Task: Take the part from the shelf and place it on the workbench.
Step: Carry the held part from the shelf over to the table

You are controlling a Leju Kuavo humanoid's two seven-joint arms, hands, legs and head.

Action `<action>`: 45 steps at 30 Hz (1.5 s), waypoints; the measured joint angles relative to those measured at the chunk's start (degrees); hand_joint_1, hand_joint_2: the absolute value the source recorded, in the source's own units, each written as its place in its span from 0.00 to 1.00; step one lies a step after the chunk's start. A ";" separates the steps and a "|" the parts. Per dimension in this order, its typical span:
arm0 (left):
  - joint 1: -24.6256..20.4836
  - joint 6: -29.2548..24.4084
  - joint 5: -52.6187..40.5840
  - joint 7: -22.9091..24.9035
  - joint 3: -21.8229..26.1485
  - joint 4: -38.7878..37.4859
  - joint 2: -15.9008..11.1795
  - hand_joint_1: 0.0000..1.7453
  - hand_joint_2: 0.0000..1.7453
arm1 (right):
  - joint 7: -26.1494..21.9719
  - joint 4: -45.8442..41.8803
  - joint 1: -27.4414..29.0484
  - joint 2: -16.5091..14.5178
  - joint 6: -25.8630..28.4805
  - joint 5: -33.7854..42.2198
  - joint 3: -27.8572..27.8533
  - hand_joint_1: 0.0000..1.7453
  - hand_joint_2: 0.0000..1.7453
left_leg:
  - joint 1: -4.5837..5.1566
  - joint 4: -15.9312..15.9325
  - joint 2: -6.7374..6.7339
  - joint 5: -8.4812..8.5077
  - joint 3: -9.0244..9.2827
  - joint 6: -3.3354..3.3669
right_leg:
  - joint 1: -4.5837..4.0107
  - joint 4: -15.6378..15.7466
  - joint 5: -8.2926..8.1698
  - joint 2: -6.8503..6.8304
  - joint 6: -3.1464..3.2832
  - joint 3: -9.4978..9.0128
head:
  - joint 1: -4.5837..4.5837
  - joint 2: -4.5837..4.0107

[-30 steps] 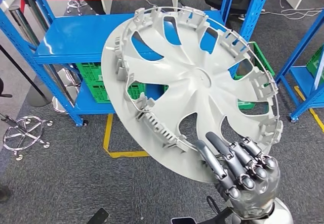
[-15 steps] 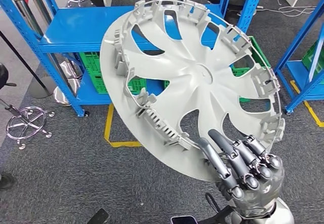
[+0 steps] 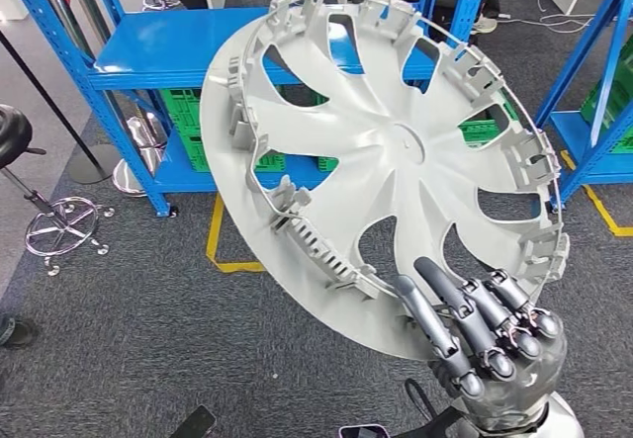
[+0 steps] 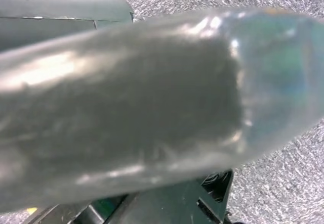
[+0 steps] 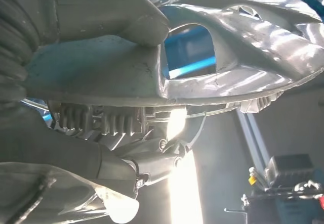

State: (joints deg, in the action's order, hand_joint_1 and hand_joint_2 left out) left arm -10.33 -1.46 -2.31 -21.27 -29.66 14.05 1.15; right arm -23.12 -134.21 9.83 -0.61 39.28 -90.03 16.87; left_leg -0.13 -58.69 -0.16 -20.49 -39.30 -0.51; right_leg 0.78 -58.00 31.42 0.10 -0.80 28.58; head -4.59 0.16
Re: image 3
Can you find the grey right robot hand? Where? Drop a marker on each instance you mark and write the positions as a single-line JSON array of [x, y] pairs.
[[494, 356]]

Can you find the grey plastic wheel cover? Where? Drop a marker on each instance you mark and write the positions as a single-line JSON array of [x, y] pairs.
[[386, 140]]

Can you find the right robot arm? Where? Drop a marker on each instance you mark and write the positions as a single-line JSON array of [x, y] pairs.
[[559, 422]]

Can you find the blue metal shelf rack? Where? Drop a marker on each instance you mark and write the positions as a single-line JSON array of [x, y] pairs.
[[173, 42], [573, 135]]

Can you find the black smartphone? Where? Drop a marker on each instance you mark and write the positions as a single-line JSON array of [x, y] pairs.
[[193, 423]]

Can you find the black pole stanchion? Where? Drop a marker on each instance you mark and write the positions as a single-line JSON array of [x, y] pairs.
[[94, 166]]

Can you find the black stool chrome base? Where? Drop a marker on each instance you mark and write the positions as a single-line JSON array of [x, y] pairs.
[[12, 130]]

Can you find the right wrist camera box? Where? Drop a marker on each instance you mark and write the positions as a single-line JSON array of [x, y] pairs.
[[363, 432]]

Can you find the chrome stanchion post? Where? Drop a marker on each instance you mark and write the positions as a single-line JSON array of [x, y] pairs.
[[129, 176], [146, 132]]

